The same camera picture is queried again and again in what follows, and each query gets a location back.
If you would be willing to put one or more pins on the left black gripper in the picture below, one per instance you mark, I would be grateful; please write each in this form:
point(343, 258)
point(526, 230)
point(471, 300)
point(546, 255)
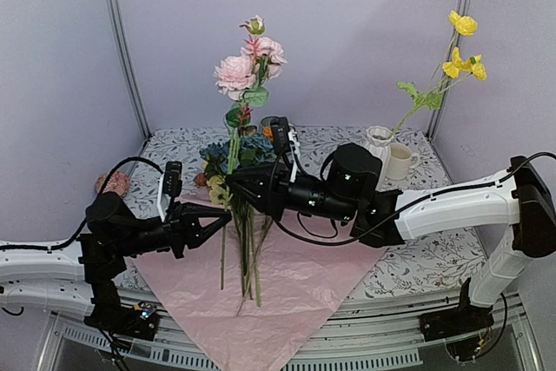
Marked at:
point(182, 227)

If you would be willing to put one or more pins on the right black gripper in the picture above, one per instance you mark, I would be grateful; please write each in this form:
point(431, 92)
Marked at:
point(271, 195)

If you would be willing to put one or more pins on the artificial flower bouquet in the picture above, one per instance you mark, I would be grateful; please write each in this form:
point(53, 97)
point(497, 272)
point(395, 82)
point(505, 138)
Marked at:
point(249, 227)

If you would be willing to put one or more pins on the purple pink wrapping paper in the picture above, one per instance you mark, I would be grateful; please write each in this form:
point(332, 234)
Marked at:
point(301, 286)

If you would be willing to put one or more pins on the pink rose flower stem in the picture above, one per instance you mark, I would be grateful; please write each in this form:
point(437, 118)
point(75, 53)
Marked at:
point(243, 79)

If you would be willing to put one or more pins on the yellow poppy flower stem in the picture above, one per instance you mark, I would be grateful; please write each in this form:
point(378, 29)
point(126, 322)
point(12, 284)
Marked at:
point(453, 69)

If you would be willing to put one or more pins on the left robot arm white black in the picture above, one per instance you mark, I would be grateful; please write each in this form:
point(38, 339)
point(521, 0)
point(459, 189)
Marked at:
point(59, 260)

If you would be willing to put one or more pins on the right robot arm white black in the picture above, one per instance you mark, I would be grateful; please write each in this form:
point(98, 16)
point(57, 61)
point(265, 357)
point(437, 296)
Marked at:
point(516, 197)

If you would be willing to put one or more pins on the white ribbed vase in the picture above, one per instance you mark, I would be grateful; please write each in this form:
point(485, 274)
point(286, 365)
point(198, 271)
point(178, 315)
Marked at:
point(378, 144)

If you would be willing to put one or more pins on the striped grey cup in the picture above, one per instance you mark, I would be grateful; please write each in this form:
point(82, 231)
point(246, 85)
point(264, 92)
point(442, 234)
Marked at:
point(266, 122)

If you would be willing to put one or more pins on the red patterned bowl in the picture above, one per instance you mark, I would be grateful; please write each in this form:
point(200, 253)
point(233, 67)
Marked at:
point(118, 183)

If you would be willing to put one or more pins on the cream mug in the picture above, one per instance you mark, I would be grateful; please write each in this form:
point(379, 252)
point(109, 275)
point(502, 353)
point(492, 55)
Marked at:
point(402, 160)

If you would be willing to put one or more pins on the floral patterned tablecloth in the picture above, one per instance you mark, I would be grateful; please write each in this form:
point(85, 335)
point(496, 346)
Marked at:
point(430, 263)

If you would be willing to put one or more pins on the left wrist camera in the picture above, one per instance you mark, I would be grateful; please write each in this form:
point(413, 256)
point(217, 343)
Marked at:
point(169, 188)

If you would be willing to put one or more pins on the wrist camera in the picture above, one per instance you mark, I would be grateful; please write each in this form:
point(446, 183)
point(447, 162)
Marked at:
point(286, 143)
point(169, 188)

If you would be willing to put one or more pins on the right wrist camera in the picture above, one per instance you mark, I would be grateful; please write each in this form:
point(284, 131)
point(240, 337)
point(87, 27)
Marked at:
point(286, 143)

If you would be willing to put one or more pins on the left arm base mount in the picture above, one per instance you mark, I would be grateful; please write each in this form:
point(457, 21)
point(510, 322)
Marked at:
point(139, 322)

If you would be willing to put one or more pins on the front aluminium rail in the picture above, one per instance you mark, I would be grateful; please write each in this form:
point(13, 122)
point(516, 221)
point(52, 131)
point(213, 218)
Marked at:
point(383, 334)

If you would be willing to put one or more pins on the left aluminium frame post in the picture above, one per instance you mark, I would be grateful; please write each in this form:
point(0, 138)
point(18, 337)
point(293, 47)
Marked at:
point(129, 76)

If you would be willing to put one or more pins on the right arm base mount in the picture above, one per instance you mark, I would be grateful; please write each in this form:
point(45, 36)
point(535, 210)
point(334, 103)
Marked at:
point(472, 326)

